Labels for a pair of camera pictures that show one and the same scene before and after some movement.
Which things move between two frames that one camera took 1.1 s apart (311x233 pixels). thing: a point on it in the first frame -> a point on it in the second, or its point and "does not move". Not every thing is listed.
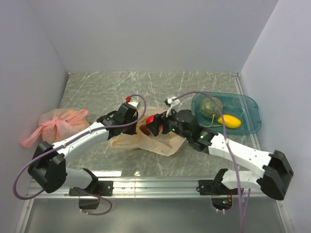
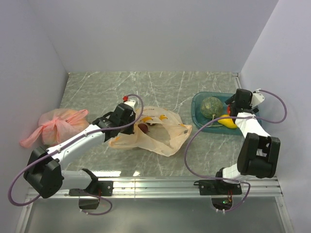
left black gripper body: x=131 y=124 does not move
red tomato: x=149 y=119 -> x=228 y=109
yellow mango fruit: x=230 y=121 does not move
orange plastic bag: x=163 y=143 does not move
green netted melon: x=211 y=107 does not move
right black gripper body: x=165 y=124 -> x=233 y=107
